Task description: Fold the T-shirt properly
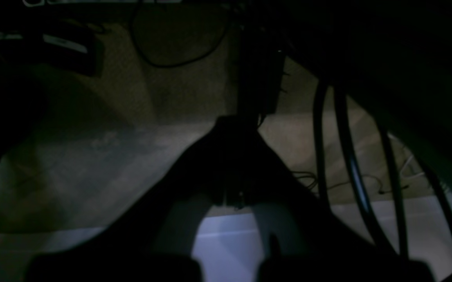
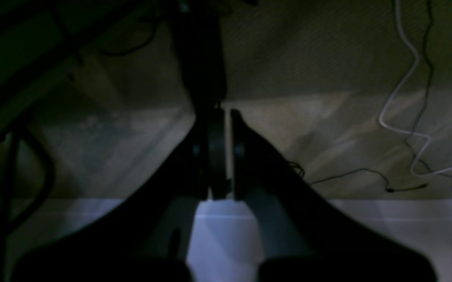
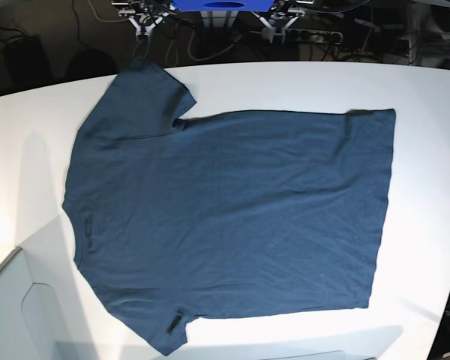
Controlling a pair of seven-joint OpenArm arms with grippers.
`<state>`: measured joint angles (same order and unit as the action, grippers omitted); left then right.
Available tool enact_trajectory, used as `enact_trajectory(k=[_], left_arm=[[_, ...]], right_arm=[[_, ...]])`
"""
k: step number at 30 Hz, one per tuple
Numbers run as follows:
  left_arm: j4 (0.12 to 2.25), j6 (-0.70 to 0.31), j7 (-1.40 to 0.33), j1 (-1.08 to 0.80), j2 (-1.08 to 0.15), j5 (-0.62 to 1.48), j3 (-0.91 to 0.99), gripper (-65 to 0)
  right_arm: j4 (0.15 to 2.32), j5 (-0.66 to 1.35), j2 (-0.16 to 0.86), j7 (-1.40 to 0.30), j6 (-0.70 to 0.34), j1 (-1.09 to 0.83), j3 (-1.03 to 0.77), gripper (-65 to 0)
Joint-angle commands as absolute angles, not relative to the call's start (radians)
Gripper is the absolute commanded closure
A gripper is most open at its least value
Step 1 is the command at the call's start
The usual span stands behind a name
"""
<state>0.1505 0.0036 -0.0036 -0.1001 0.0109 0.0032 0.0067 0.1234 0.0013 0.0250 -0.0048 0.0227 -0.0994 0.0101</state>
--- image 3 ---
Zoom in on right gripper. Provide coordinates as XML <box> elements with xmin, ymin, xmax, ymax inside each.
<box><xmin>129</xmin><ymin>13</ymin><xmax>161</xmax><ymax>41</ymax></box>

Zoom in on dark blue T-shirt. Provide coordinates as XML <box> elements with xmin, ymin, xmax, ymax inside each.
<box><xmin>63</xmin><ymin>61</ymin><xmax>396</xmax><ymax>356</ymax></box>

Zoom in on grey plastic bin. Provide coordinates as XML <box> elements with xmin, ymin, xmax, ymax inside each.
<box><xmin>0</xmin><ymin>247</ymin><xmax>66</xmax><ymax>359</ymax></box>

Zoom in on black power strip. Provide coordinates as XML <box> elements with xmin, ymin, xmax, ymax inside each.
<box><xmin>261</xmin><ymin>28</ymin><xmax>343</xmax><ymax>44</ymax></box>

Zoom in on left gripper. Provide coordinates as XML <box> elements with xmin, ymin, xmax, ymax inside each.
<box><xmin>260</xmin><ymin>16</ymin><xmax>296</xmax><ymax>42</ymax></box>

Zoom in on grey looped cable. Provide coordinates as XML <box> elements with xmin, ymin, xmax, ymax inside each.
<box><xmin>133</xmin><ymin>14</ymin><xmax>245</xmax><ymax>65</ymax></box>

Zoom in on blue box on stand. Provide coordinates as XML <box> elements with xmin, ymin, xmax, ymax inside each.
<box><xmin>172</xmin><ymin>0</ymin><xmax>275</xmax><ymax>12</ymax></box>

